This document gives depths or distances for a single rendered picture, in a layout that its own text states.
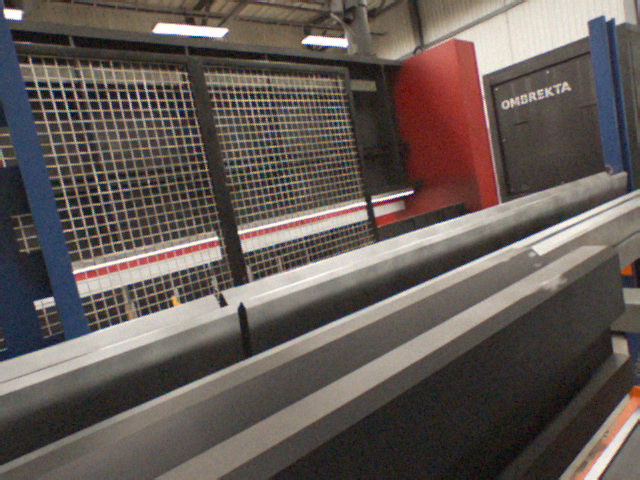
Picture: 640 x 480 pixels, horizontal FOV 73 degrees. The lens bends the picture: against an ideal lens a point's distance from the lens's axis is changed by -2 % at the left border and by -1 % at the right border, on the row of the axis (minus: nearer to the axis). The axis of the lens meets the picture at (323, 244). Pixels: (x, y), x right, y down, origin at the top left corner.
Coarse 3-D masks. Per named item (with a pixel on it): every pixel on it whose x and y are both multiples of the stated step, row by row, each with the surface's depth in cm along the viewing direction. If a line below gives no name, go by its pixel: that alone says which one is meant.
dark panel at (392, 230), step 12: (456, 204) 261; (420, 216) 235; (432, 216) 244; (444, 216) 251; (456, 216) 261; (384, 228) 215; (396, 228) 222; (408, 228) 229; (420, 228) 236; (336, 240) 192; (348, 240) 198; (384, 240) 215; (336, 252) 193
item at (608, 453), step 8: (632, 416) 75; (624, 424) 73; (632, 424) 71; (624, 432) 71; (616, 440) 70; (608, 448) 68; (616, 448) 66; (600, 456) 67; (608, 456) 65; (600, 464) 65; (592, 472) 64; (600, 472) 62
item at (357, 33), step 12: (336, 0) 259; (348, 0) 255; (360, 0) 262; (336, 12) 258; (348, 12) 260; (360, 12) 264; (336, 24) 265; (348, 24) 265; (360, 24) 264; (348, 36) 268; (360, 36) 264; (348, 48) 270; (360, 48) 265; (372, 48) 270
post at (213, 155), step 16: (192, 64) 122; (192, 80) 122; (192, 96) 123; (208, 96) 125; (192, 112) 125; (208, 112) 125; (208, 128) 125; (208, 144) 125; (208, 160) 125; (224, 176) 128; (208, 192) 128; (224, 192) 127; (224, 208) 127; (224, 224) 127; (224, 240) 128; (240, 240) 130; (224, 256) 129; (240, 256) 130; (240, 272) 130
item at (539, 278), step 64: (576, 192) 54; (384, 256) 33; (448, 256) 38; (512, 256) 25; (576, 256) 22; (192, 320) 24; (256, 320) 26; (320, 320) 29; (384, 320) 19; (448, 320) 17; (512, 320) 16; (576, 320) 20; (0, 384) 19; (64, 384) 20; (128, 384) 22; (192, 384) 21; (256, 384) 15; (320, 384) 15; (384, 384) 13; (448, 384) 14; (512, 384) 16; (576, 384) 21; (0, 448) 19; (64, 448) 12; (128, 448) 12; (192, 448) 13; (256, 448) 10; (320, 448) 11; (384, 448) 12; (448, 448) 14; (512, 448) 18; (576, 448) 19
